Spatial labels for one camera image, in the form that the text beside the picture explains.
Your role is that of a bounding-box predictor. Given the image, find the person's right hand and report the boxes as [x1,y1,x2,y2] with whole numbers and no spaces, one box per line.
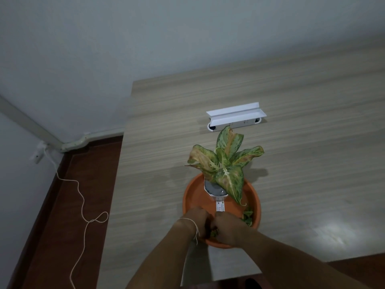
[212,211,257,249]

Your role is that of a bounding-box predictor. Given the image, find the person's left hand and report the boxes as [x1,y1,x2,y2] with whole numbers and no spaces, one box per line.
[181,206,212,239]

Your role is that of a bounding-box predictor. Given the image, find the person's left forearm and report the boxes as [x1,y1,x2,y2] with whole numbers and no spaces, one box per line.
[126,219,199,289]

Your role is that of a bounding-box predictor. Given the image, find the person's right forearm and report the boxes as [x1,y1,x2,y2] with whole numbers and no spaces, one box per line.
[239,229,363,289]

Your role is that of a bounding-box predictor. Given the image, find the white thread wristband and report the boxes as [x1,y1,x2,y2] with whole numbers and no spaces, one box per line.
[179,218,200,246]

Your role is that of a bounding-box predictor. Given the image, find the orange round plant saucer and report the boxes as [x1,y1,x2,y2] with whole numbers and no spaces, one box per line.
[182,173,262,249]

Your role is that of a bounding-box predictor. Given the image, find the fallen green leaves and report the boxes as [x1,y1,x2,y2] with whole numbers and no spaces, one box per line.
[242,207,255,227]

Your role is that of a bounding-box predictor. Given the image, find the small white plant pot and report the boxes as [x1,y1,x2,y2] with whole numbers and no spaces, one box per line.
[204,177,228,198]

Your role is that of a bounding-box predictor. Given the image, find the variegated green pink leafy plant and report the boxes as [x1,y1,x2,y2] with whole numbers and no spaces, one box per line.
[185,126,265,206]

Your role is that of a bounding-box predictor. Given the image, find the white desk socket box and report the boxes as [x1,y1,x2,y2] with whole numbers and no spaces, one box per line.
[206,102,267,132]

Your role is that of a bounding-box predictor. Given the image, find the thin white cable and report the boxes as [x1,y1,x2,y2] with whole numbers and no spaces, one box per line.
[45,147,109,289]

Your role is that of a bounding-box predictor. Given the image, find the white wall plug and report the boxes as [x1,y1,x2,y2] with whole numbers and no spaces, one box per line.
[30,141,49,165]

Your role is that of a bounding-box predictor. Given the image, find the white wall cable conduit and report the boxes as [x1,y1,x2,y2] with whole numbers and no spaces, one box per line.
[0,94,125,153]

